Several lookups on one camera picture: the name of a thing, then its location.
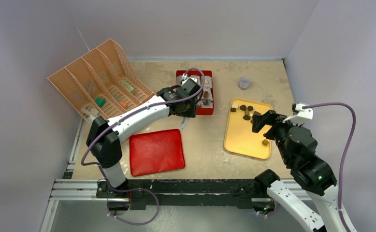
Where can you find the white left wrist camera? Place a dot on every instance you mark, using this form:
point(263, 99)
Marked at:
point(186, 77)

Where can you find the red chocolate box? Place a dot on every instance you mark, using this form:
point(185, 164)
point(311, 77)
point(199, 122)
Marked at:
point(205, 110)

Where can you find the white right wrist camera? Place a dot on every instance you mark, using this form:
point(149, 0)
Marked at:
point(302, 113)

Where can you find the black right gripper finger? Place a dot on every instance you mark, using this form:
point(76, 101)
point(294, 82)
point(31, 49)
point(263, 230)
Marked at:
point(259, 121)
point(271, 134)

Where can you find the orange block in organizer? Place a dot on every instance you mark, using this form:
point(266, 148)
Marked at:
point(124, 105)

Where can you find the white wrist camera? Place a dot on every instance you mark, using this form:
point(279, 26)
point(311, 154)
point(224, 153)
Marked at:
point(186, 77)
point(302, 113)

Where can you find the small clear plastic cup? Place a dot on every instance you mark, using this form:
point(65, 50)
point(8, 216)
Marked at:
point(244, 82)

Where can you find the yellow plastic tray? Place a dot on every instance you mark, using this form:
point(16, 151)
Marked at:
point(239, 137)

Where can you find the peach plastic file organizer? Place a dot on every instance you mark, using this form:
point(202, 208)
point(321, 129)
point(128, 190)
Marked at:
point(99, 73)

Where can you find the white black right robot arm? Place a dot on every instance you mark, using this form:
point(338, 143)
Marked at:
point(297, 148)

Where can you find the light green eraser box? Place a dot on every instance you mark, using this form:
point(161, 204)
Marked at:
point(128, 86)

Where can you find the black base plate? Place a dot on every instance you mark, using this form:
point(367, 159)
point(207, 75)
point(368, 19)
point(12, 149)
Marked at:
point(239, 193)

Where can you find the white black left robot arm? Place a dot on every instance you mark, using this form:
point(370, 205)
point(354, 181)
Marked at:
point(106, 135)

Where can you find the green block in organizer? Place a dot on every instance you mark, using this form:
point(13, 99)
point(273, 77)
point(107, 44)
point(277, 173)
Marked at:
point(100, 101)

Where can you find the red box lid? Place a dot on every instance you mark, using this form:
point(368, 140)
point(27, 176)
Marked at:
point(156, 152)

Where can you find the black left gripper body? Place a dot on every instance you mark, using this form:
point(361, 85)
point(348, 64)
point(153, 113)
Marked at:
point(189, 111)

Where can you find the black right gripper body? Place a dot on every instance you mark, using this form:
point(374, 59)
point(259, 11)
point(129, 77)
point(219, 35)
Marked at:
point(269, 120)

